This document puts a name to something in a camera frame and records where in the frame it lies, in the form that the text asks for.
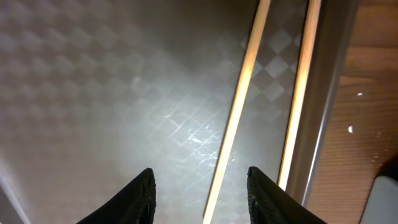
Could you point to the dark brown serving tray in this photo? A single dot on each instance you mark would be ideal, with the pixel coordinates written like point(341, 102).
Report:
point(94, 92)

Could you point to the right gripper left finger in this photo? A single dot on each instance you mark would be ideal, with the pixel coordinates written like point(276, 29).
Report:
point(134, 204)

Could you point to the wooden chopstick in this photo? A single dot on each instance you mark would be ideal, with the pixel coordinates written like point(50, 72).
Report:
point(303, 67)
point(254, 41)

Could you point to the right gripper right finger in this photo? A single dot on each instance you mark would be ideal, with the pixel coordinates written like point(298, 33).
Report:
point(269, 204)

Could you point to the grey dishwasher rack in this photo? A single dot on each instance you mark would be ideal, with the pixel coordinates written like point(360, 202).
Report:
point(381, 207)

